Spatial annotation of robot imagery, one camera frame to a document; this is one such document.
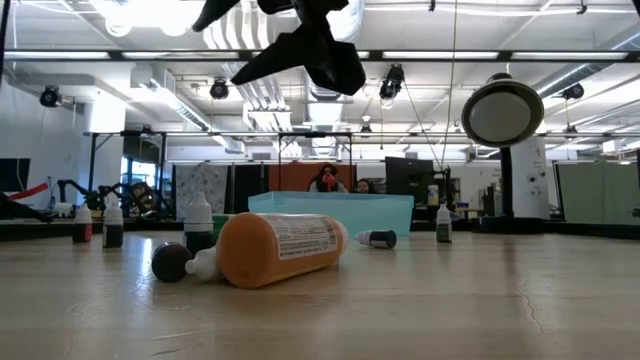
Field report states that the pale green partition panel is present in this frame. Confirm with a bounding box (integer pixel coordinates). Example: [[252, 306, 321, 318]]
[[556, 162, 640, 225]]

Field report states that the small black dropper bottle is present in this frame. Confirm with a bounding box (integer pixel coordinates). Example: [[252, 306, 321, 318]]
[[183, 245, 224, 282]]

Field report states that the silver ventilation duct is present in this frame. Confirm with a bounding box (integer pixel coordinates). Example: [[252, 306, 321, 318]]
[[293, 0, 366, 126]]

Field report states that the black monitor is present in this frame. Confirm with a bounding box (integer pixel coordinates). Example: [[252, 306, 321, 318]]
[[0, 157, 31, 194], [383, 157, 435, 205]]

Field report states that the yellow-capped small bottle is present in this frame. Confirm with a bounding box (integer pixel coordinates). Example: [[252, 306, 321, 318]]
[[215, 212, 351, 290]]

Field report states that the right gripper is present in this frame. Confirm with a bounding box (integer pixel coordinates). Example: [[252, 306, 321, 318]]
[[192, 0, 367, 96]]

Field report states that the red foam tube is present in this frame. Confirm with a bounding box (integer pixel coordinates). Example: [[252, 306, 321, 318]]
[[8, 182, 50, 201]]

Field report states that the small navy dropper bottle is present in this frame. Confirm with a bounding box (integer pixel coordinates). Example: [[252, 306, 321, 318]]
[[355, 229, 399, 250]]

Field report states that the teal plastic bin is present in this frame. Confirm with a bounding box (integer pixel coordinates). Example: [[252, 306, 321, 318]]
[[247, 190, 416, 236]]

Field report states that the small dark red dropper bottle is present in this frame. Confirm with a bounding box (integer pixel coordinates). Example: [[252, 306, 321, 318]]
[[72, 203, 94, 245]]

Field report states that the orange partition panel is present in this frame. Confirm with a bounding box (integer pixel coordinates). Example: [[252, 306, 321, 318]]
[[268, 162, 357, 192]]

